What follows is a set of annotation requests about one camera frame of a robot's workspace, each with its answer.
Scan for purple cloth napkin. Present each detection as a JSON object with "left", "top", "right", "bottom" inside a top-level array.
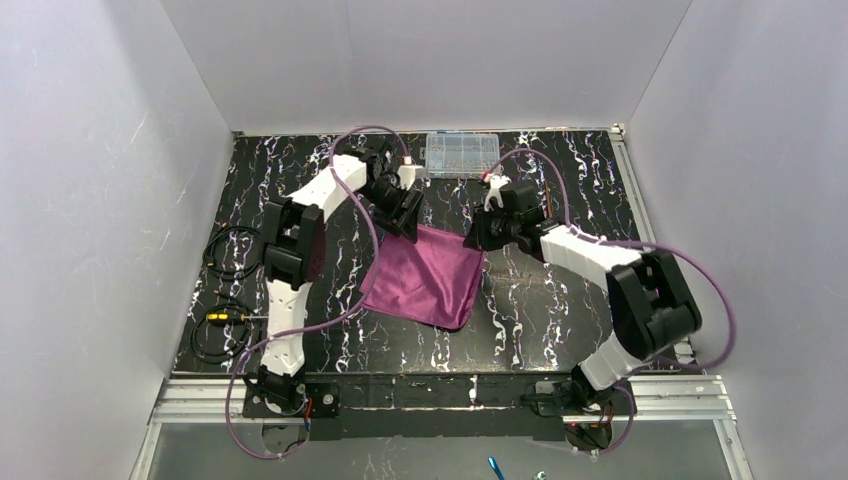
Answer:
[{"left": 364, "top": 225, "right": 485, "bottom": 331}]

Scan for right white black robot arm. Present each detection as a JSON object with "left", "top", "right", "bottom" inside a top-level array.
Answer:
[{"left": 463, "top": 174, "right": 702, "bottom": 409}]

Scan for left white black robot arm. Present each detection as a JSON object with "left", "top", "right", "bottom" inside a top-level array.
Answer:
[{"left": 252, "top": 148, "right": 423, "bottom": 411}]

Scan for clear plastic compartment box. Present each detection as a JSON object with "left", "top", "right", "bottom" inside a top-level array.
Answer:
[{"left": 423, "top": 132, "right": 501, "bottom": 179}]

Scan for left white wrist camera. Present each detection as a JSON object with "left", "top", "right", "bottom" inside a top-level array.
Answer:
[{"left": 396, "top": 163, "right": 425, "bottom": 190}]

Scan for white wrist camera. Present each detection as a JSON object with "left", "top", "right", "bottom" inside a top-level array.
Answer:
[
  {"left": 482, "top": 173, "right": 511, "bottom": 212},
  {"left": 396, "top": 163, "right": 425, "bottom": 190}
]

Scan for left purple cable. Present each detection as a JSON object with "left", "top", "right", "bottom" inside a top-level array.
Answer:
[{"left": 225, "top": 125, "right": 412, "bottom": 462}]

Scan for purple cable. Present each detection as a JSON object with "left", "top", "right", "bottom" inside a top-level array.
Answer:
[
  {"left": 225, "top": 125, "right": 412, "bottom": 462},
  {"left": 483, "top": 147, "right": 738, "bottom": 458}
]

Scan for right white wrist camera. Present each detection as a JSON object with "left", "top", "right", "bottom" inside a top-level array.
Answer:
[{"left": 482, "top": 173, "right": 511, "bottom": 212}]

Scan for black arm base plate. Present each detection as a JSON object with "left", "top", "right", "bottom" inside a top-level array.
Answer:
[{"left": 233, "top": 373, "right": 636, "bottom": 442}]

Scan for black coiled cable yellow plug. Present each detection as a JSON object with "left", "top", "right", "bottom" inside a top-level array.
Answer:
[{"left": 188, "top": 225, "right": 260, "bottom": 365}]

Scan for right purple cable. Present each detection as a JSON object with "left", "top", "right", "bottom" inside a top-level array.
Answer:
[{"left": 483, "top": 147, "right": 738, "bottom": 458}]

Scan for blue tool handle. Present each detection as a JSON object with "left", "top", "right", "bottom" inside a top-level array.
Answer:
[{"left": 488, "top": 457, "right": 505, "bottom": 480}]

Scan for aluminium frame rail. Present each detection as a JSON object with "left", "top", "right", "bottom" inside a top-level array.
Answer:
[{"left": 130, "top": 128, "right": 753, "bottom": 479}]

